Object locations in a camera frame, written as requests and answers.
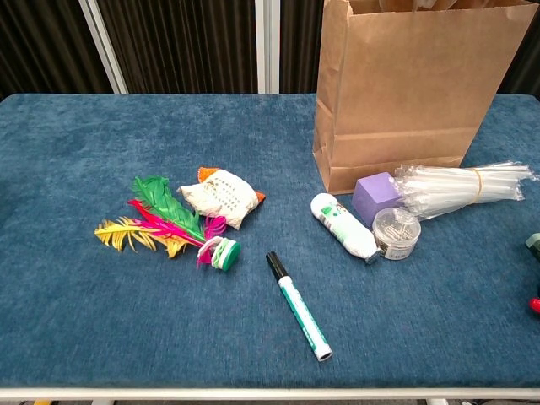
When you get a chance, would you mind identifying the clear jar of paper clips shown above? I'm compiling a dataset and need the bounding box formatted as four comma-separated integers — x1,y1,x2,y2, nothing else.
371,207,422,261

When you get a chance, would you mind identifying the black pleated curtain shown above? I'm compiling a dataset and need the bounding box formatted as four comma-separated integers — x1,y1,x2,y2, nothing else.
95,0,258,95
0,0,116,102
279,0,327,95
497,0,540,96

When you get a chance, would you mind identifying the purple cube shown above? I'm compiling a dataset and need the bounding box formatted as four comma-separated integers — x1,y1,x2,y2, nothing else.
352,171,404,229

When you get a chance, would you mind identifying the white and orange wrapper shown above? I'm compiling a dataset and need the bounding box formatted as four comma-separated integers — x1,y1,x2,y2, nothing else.
176,166,267,231

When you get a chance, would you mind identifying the white glue bottle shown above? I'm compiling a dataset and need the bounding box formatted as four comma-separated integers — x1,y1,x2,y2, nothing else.
310,192,381,266

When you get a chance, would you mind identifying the bundle of clear straws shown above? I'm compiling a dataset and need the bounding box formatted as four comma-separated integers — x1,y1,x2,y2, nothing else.
392,159,540,221

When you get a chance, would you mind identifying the upright white frame post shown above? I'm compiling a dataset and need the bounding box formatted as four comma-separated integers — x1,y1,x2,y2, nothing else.
254,0,281,95

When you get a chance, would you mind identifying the blue table cloth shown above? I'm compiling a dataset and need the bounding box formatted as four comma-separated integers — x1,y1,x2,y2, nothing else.
0,92,540,390

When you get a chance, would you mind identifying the colourful feather shuttlecock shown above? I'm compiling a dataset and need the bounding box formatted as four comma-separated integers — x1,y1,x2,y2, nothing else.
94,175,242,272

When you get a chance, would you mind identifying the white table frame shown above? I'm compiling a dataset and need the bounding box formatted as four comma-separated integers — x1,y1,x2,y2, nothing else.
0,386,540,405

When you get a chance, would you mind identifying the green white marker pen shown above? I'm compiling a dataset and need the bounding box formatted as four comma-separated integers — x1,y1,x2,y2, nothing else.
265,251,334,363

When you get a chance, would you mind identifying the slanted white frame post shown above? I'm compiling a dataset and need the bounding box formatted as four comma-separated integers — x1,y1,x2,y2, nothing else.
78,0,129,95

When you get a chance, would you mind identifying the brown paper bag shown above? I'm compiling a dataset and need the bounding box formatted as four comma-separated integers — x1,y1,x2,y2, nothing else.
311,0,539,195

